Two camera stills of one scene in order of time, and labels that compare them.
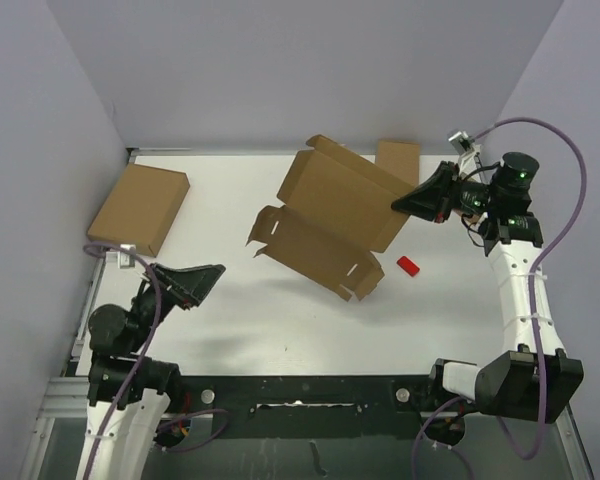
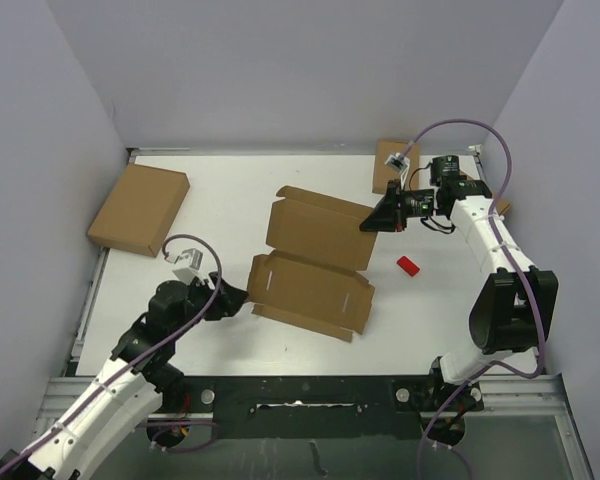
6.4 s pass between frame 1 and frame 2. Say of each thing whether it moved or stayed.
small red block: stayed
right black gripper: moved
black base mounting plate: stayed
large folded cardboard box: stayed
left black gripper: moved
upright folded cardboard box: stayed
